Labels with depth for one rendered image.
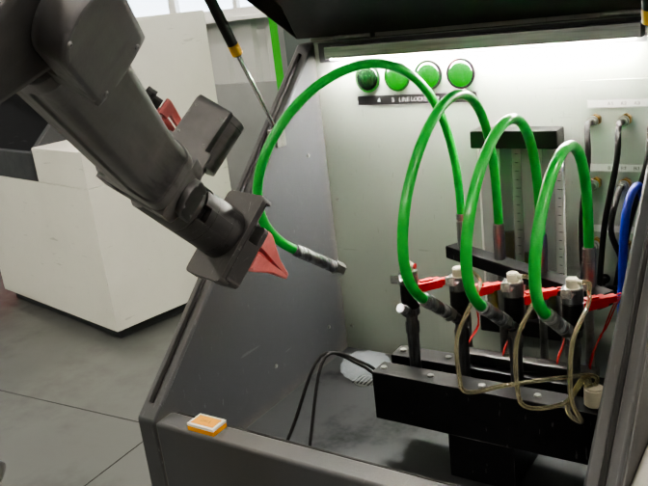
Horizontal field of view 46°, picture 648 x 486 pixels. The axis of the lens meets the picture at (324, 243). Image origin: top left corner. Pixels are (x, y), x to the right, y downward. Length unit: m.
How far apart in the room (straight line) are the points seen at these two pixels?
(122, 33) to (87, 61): 0.03
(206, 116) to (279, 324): 0.72
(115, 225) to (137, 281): 0.32
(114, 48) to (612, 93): 1.00
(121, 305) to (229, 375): 2.71
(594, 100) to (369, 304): 0.59
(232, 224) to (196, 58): 3.40
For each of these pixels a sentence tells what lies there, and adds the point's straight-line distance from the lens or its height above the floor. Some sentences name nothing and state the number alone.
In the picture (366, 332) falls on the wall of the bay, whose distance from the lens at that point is 1.59.
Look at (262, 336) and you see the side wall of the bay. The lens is 1.38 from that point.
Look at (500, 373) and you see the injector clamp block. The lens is 1.16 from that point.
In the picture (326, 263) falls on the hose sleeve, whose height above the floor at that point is 1.15.
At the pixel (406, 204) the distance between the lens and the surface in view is 0.94.
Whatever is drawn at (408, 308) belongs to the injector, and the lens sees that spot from 1.14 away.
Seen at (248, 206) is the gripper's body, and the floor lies 1.32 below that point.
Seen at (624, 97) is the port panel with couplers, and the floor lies 1.33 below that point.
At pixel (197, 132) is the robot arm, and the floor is 1.42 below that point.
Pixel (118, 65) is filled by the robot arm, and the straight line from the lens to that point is 0.37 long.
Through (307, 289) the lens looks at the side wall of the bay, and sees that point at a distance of 1.48.
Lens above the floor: 1.52
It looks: 17 degrees down
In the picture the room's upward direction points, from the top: 7 degrees counter-clockwise
